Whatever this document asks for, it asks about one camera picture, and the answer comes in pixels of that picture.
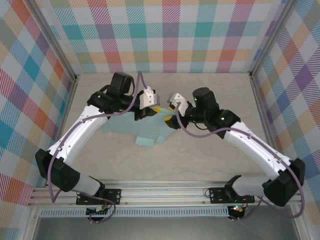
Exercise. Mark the small circuit board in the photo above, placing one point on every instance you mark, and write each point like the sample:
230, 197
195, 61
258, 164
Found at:
98, 213
237, 208

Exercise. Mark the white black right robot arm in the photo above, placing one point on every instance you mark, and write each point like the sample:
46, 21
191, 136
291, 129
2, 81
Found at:
250, 142

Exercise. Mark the grey metal shelf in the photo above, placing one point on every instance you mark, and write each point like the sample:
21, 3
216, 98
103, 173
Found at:
162, 228

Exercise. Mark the aluminium corner post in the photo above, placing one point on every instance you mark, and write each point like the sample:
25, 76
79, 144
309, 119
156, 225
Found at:
56, 40
271, 37

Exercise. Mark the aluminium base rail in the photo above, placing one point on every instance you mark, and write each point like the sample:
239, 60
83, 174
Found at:
162, 192

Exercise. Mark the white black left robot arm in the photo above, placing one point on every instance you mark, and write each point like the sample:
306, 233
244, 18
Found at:
75, 132

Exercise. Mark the light blue paper box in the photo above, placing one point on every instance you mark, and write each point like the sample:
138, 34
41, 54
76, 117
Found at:
117, 125
155, 127

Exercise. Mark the aluminium side rail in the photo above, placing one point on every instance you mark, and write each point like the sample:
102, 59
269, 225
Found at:
71, 100
259, 100

